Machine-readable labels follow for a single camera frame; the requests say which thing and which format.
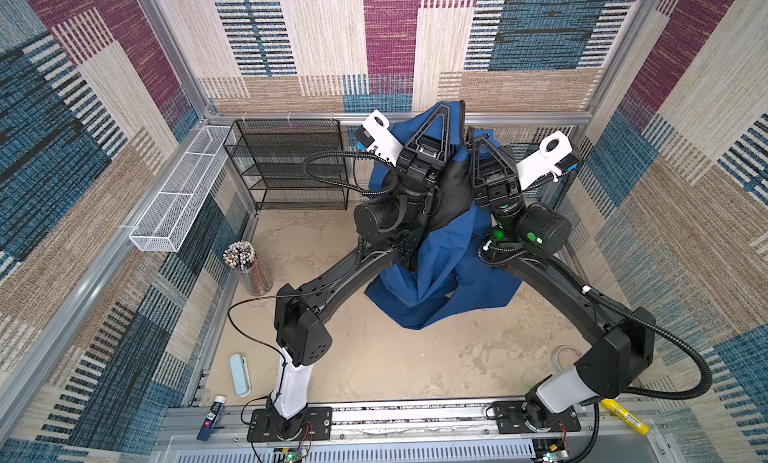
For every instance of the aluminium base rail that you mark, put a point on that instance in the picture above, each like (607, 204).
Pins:
(431, 430)

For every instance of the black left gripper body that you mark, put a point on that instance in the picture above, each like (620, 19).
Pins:
(412, 185)

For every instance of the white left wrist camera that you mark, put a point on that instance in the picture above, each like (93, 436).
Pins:
(374, 136)

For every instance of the blue white glue stick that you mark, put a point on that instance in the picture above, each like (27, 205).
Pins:
(210, 420)

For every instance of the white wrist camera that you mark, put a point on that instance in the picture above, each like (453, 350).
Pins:
(554, 157)
(374, 136)

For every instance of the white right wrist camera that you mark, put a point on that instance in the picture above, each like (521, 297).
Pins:
(554, 157)

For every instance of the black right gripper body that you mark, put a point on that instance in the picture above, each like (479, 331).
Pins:
(500, 196)

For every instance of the yellow marker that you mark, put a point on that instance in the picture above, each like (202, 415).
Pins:
(626, 416)

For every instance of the black wire mesh shelf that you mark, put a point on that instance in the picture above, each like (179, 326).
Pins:
(269, 153)

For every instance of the blue zip jacket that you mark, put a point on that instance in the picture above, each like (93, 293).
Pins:
(445, 277)

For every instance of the clear tape roll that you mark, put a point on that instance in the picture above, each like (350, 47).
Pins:
(564, 356)

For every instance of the pale blue flat case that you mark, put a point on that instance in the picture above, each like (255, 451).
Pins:
(240, 375)

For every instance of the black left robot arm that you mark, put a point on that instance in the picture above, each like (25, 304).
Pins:
(391, 224)

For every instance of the metal cup of pens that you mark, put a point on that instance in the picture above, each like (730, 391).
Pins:
(242, 259)

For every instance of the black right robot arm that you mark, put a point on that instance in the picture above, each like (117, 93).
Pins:
(524, 241)

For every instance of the white wire mesh basket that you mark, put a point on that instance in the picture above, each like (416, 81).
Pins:
(166, 222)

